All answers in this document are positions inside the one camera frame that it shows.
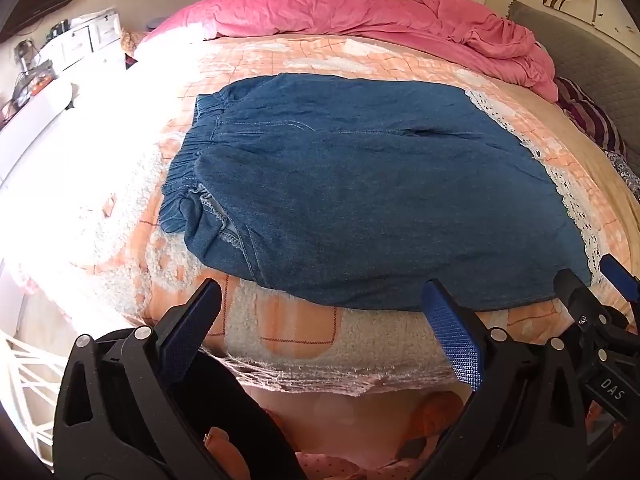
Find floral patterned pillow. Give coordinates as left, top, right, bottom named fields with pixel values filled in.
left=604, top=149, right=640, bottom=198

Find beige plush toy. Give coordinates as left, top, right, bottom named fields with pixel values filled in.
left=121, top=30, right=152, bottom=60

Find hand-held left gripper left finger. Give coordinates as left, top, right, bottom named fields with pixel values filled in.
left=52, top=278, right=307, bottom=480

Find grey padded headboard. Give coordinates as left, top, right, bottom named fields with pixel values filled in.
left=507, top=0, right=640, bottom=161

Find purple striped pillow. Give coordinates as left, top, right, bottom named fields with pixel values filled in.
left=552, top=77, right=628, bottom=157

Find pink duvet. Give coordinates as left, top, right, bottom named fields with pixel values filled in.
left=135, top=0, right=560, bottom=103

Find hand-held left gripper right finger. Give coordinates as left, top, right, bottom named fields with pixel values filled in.
left=415, top=278, right=587, bottom=480

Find blue denim pants lace trim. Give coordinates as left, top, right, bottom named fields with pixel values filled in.
left=160, top=73, right=613, bottom=311

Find orange white plush printed blanket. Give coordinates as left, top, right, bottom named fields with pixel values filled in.
left=0, top=35, right=640, bottom=397

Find pink dotted clothing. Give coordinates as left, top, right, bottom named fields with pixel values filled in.
left=294, top=449, right=418, bottom=480

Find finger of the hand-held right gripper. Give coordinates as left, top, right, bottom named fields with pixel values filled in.
left=553, top=268, right=633, bottom=376
left=600, top=254, right=640, bottom=311

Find white scalloped side board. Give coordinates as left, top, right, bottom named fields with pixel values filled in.
left=0, top=79, right=76, bottom=183

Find white wire drying rack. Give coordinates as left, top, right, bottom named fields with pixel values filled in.
left=0, top=330, right=73, bottom=463

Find white drawer cabinet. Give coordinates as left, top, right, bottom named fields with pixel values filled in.
left=37, top=7, right=127, bottom=73

